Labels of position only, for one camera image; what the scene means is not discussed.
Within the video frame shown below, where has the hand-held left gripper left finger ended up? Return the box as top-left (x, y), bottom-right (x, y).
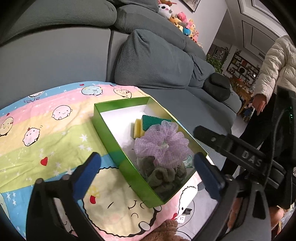
top-left (25, 152), bottom-right (102, 241)

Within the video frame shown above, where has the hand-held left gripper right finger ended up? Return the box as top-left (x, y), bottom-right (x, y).
top-left (194, 152), bottom-right (271, 241)

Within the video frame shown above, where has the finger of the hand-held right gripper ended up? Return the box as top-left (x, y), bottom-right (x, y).
top-left (193, 126), bottom-right (234, 153)

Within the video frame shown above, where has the green cardboard box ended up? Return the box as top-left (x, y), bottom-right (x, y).
top-left (94, 97), bottom-right (208, 208)

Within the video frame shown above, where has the grey-green fluffy towel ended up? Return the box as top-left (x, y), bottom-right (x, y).
top-left (136, 158), bottom-right (193, 197)

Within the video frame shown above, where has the purple mesh bath pouf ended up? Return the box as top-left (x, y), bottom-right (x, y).
top-left (134, 120), bottom-right (192, 168)

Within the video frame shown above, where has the yellow sponge with green pad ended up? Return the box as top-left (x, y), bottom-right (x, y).
top-left (132, 118), bottom-right (145, 139)
top-left (142, 115), bottom-right (173, 137)

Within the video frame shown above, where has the white power strip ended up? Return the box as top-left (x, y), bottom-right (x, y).
top-left (177, 207), bottom-right (193, 224)

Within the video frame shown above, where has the printed cartoon blanket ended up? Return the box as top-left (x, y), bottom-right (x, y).
top-left (0, 81), bottom-right (208, 239)

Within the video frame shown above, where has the dark round cushion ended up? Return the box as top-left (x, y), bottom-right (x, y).
top-left (203, 72), bottom-right (232, 102)

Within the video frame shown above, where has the wooden dining table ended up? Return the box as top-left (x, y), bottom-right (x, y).
top-left (231, 76), bottom-right (253, 109)

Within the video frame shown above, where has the brown fuzzy cloth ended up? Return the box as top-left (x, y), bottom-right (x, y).
top-left (143, 219), bottom-right (183, 241)

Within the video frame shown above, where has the green house plant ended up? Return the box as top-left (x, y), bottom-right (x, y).
top-left (206, 54), bottom-right (223, 75)

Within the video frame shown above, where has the dark wooden display shelf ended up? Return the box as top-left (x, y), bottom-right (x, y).
top-left (225, 50), bottom-right (260, 80)

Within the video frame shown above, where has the grey sofa cushion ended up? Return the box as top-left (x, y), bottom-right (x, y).
top-left (114, 29), bottom-right (216, 90)

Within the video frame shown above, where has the row of plush toys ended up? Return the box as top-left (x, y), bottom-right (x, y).
top-left (158, 0), bottom-right (203, 48)

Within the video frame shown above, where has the grey sofa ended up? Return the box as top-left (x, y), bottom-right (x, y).
top-left (0, 0), bottom-right (242, 130)

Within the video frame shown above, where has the framed wall picture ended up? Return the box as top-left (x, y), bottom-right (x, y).
top-left (180, 0), bottom-right (201, 12)

